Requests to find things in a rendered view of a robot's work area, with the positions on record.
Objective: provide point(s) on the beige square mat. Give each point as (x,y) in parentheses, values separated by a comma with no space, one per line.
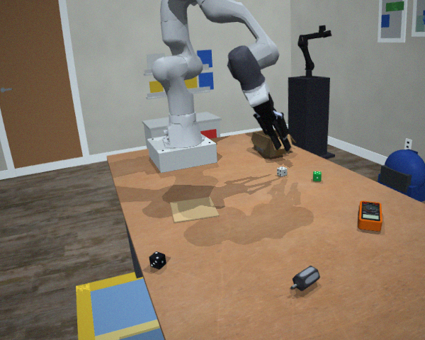
(195,209)

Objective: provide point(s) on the green die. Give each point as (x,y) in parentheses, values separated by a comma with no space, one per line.
(317,175)

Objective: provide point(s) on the white die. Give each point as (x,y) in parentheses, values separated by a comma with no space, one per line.
(281,171)

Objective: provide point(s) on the orange digital multimeter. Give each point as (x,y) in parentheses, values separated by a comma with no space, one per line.
(370,216)

